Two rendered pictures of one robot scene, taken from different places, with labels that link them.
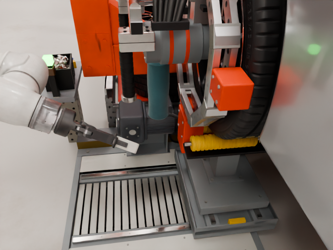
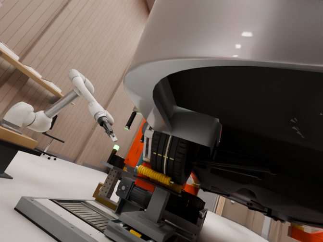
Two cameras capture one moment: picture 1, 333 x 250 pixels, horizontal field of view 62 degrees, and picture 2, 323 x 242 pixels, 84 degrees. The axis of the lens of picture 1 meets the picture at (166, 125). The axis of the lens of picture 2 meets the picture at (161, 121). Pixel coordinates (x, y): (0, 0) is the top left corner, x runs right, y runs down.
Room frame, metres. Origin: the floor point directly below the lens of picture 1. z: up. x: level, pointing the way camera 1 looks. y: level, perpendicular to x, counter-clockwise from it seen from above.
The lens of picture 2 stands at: (-0.37, -0.81, 0.47)
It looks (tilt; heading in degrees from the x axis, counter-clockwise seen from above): 18 degrees up; 32
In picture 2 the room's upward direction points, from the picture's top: 24 degrees clockwise
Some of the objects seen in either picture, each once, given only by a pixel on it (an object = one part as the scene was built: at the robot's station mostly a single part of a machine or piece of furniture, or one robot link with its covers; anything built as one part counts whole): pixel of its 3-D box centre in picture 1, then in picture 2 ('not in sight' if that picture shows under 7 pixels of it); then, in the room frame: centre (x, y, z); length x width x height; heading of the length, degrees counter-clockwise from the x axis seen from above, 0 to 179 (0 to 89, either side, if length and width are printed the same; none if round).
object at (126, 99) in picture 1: (127, 74); (130, 120); (0.70, 0.11, 0.83); 0.04 x 0.04 x 0.16
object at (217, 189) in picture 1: (224, 155); (156, 206); (0.93, -0.26, 0.32); 0.40 x 0.30 x 0.28; 9
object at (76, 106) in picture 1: (72, 110); (108, 187); (1.41, 0.58, 0.21); 0.10 x 0.10 x 0.42; 9
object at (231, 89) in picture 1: (229, 88); not in sight; (0.59, -0.15, 0.85); 0.09 x 0.08 x 0.07; 9
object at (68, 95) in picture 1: (63, 80); (116, 168); (1.38, 0.58, 0.44); 0.43 x 0.17 x 0.03; 9
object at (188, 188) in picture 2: not in sight; (186, 182); (3.30, 0.32, 0.69); 0.52 x 0.17 x 0.35; 99
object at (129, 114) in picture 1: (157, 128); (137, 201); (1.19, 0.05, 0.26); 0.42 x 0.18 x 0.35; 99
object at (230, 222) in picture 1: (219, 183); (145, 235); (0.92, -0.26, 0.13); 0.50 x 0.36 x 0.10; 9
